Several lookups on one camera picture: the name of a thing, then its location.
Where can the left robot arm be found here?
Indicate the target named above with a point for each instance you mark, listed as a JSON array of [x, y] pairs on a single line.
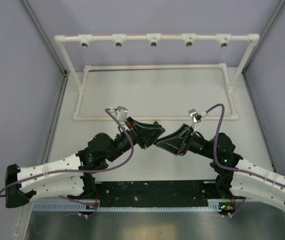
[[72, 176]]

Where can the left aluminium frame post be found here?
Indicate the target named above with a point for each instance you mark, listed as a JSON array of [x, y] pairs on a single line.
[[31, 15]]

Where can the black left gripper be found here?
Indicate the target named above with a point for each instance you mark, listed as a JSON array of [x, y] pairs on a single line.
[[143, 134]]

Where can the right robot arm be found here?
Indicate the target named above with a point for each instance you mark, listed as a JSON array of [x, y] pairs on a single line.
[[237, 176]]

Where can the right aluminium frame post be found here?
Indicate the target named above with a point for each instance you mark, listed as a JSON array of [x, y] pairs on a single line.
[[265, 80]]

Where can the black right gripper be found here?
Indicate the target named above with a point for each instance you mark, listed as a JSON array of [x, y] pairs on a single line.
[[177, 143]]

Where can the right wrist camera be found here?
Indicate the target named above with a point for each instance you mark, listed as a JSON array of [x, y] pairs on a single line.
[[196, 119]]

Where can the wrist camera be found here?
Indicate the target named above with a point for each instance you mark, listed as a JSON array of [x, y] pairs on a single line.
[[196, 119], [121, 113]]

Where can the white PVC pipe frame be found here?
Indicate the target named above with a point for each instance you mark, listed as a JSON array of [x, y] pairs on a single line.
[[189, 39]]

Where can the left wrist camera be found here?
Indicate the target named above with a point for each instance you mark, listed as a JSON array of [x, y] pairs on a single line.
[[121, 113]]

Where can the grey slotted cable duct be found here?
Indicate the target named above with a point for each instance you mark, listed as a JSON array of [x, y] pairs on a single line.
[[68, 206]]

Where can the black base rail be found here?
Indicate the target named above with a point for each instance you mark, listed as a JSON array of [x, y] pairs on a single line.
[[149, 194]]

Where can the aluminium frame post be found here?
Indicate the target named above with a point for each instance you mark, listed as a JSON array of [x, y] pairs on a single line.
[[265, 80], [31, 15]]

